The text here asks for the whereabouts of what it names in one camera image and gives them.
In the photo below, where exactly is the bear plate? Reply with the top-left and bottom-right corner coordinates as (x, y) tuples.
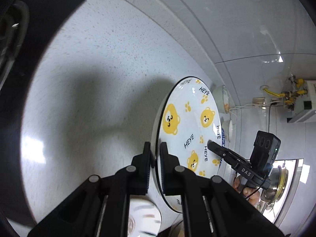
(150, 76), (223, 214)

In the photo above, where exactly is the white power cable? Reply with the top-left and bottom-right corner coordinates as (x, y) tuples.
(229, 100), (280, 119)

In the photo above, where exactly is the right hand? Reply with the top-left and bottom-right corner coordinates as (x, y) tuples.
(232, 176), (260, 207)

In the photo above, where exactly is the wall power socket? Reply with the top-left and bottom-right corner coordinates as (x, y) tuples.
(252, 97), (265, 105)

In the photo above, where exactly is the black power cable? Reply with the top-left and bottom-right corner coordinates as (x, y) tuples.
(267, 102), (280, 134)

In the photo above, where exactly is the blue patterned bowl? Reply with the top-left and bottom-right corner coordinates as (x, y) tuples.
(221, 128), (226, 147)

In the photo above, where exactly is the small cream bowl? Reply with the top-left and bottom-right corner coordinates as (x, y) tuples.
(222, 120), (233, 142)

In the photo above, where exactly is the yellow gas hose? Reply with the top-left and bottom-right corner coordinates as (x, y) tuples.
(262, 87), (287, 98)

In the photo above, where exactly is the white gas water heater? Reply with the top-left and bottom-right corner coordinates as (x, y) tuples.
(287, 80), (316, 123)

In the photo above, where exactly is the black camera box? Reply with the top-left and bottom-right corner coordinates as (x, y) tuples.
(250, 131), (281, 178)

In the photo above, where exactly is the white bowl with leaf pattern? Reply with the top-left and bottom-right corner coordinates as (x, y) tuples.
(212, 85), (230, 113)

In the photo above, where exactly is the black gas stove top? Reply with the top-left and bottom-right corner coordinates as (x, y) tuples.
(0, 0), (87, 119)

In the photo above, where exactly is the white plate with mandala centre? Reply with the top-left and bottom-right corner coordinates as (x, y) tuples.
(127, 195), (162, 236)

